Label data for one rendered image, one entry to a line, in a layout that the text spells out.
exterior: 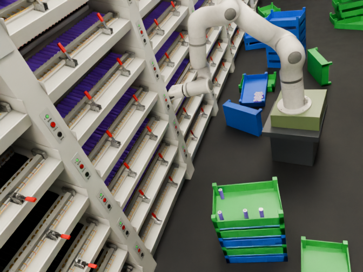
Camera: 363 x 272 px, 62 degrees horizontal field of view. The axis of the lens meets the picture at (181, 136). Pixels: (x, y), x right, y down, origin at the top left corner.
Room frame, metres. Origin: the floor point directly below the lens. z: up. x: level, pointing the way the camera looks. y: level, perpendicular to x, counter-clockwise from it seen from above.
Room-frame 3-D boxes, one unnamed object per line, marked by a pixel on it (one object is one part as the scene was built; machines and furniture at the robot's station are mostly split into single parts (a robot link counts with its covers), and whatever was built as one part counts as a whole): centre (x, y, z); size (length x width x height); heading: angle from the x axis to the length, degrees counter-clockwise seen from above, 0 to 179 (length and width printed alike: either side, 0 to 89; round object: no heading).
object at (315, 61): (2.07, -1.27, 0.10); 0.30 x 0.08 x 0.20; 171
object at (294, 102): (1.37, -0.68, 0.47); 0.19 x 0.19 x 0.18
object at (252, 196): (0.84, -0.17, 0.36); 0.30 x 0.20 x 0.08; 72
